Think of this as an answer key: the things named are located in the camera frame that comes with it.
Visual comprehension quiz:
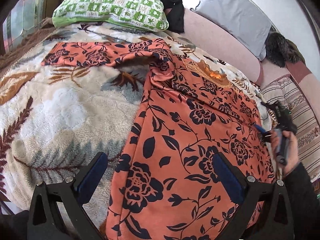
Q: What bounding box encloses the orange black floral garment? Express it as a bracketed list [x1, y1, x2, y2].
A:
[42, 38, 274, 239]

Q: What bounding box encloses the right forearm black sleeve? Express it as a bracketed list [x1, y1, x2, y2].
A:
[284, 163, 319, 239]

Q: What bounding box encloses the right hand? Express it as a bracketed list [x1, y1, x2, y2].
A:
[270, 129, 299, 177]

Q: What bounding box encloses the striped beige bedsheet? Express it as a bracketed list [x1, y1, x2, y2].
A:
[261, 77, 319, 181]

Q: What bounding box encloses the dark furry cushion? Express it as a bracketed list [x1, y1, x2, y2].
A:
[265, 32, 305, 68]

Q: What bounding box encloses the cream leaf pattern blanket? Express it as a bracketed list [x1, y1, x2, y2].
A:
[0, 21, 273, 230]

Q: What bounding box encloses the pink padded headboard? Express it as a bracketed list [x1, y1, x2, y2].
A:
[166, 9, 319, 118]

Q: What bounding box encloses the grey pillow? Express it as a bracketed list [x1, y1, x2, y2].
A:
[192, 0, 272, 61]

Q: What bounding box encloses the green white patterned pillow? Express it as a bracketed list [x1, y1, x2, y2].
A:
[52, 0, 169, 32]

